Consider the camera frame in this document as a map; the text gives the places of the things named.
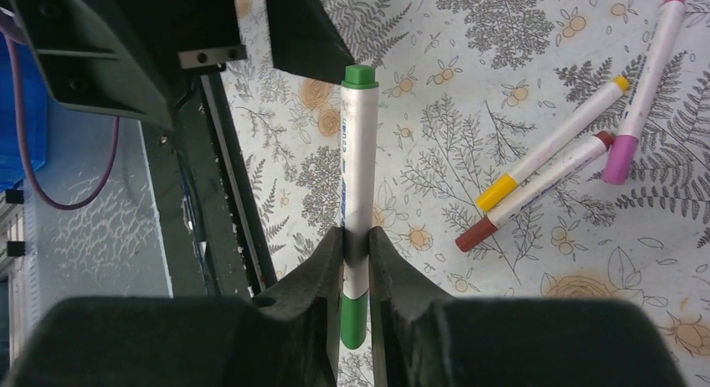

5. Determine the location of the yellow capped white marker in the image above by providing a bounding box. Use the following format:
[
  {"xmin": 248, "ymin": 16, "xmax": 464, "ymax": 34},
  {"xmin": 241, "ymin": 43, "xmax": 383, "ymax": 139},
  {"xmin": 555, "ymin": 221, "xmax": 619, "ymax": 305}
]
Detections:
[{"xmin": 476, "ymin": 75, "xmax": 630, "ymax": 212}]

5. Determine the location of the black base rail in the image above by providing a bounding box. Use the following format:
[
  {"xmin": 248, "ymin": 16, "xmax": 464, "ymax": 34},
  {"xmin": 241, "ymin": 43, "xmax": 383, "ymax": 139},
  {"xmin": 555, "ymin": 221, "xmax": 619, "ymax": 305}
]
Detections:
[{"xmin": 141, "ymin": 74, "xmax": 276, "ymax": 300}]

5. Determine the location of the pink capped white marker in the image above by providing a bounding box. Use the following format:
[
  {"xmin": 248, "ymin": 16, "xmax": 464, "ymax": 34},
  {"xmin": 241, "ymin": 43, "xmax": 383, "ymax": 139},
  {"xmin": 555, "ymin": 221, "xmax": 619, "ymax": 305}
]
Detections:
[{"xmin": 602, "ymin": 0, "xmax": 686, "ymax": 185}]

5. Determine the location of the green capped white marker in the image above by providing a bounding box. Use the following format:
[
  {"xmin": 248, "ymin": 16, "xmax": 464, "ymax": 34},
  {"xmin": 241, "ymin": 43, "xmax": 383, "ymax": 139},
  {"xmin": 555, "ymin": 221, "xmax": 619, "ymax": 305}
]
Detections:
[{"xmin": 341, "ymin": 64, "xmax": 379, "ymax": 350}]

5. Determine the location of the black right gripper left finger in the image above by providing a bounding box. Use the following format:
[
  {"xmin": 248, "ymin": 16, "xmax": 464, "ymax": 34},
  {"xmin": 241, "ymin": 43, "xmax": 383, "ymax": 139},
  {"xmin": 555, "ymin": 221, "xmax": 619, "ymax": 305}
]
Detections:
[{"xmin": 4, "ymin": 228, "xmax": 343, "ymax": 386}]

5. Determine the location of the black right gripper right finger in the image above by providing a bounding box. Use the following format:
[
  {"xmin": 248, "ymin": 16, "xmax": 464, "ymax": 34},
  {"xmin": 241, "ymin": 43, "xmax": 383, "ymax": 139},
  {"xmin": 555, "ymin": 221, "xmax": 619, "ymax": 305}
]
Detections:
[{"xmin": 368, "ymin": 227, "xmax": 685, "ymax": 386}]

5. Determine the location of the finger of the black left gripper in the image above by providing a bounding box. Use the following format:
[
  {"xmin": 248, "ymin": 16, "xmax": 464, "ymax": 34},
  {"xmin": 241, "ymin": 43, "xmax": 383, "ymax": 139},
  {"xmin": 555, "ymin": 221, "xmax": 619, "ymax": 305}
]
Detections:
[
  {"xmin": 265, "ymin": 0, "xmax": 355, "ymax": 85},
  {"xmin": 5, "ymin": 0, "xmax": 246, "ymax": 129}
]

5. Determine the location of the floral desk mat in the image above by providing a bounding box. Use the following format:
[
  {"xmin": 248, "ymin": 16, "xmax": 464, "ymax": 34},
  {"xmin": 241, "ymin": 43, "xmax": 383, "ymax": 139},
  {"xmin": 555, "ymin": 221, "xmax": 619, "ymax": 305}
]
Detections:
[{"xmin": 221, "ymin": 0, "xmax": 710, "ymax": 387}]

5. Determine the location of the dark red capped white marker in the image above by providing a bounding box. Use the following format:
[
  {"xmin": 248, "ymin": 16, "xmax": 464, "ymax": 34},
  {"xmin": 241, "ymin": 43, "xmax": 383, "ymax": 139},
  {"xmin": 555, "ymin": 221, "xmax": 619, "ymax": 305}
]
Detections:
[{"xmin": 455, "ymin": 131, "xmax": 615, "ymax": 252}]

